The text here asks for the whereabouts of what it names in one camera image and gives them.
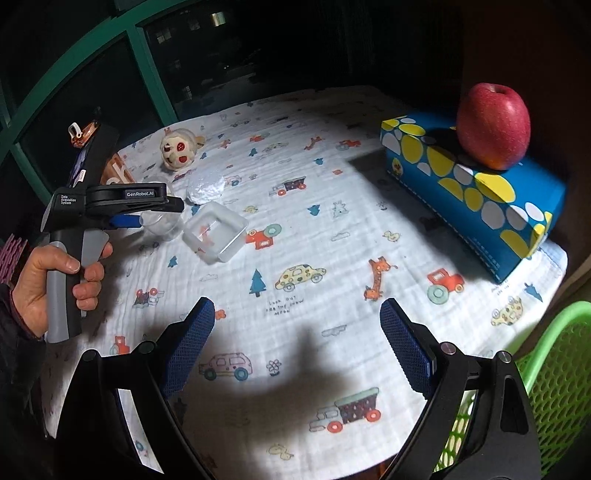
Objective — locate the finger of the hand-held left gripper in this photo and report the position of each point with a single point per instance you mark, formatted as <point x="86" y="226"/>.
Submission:
<point x="168" y="204"/>
<point x="124" y="221"/>

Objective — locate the person's left hand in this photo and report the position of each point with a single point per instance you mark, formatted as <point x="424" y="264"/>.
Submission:
<point x="30" y="295"/>

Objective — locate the green plastic basket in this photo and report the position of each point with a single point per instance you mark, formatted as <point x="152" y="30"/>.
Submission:
<point x="554" y="369"/>

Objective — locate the clear plastic wrap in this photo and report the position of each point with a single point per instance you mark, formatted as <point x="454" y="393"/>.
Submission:
<point x="205" y="188"/>

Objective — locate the clear plastic cup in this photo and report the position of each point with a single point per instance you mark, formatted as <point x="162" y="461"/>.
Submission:
<point x="164" y="228"/>

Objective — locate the red apple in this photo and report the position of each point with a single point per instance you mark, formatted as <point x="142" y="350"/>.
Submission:
<point x="491" y="124"/>

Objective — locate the green window frame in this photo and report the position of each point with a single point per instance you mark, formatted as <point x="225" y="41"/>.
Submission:
<point x="150" y="69"/>

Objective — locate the pink lattice object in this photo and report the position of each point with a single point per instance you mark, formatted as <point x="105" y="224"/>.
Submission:
<point x="11" y="256"/>

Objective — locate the blue spotted tissue box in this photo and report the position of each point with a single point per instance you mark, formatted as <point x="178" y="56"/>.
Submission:
<point x="461" y="203"/>

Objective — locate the printed blanket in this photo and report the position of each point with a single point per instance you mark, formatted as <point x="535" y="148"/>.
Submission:
<point x="323" y="318"/>

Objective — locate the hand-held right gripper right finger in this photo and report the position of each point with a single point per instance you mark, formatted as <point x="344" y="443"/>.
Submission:
<point x="406" y="350"/>

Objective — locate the cream plush toy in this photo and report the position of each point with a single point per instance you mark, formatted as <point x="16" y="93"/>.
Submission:
<point x="178" y="147"/>

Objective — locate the clear plastic tray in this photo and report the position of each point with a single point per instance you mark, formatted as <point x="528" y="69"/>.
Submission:
<point x="217" y="240"/>

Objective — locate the person's left forearm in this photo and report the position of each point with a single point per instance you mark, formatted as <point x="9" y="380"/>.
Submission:
<point x="18" y="369"/>

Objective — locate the orange water bottle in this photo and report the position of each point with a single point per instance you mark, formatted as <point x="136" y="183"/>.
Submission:
<point x="117" y="173"/>

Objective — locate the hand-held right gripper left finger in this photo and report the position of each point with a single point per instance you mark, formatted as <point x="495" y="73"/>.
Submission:
<point x="189" y="350"/>

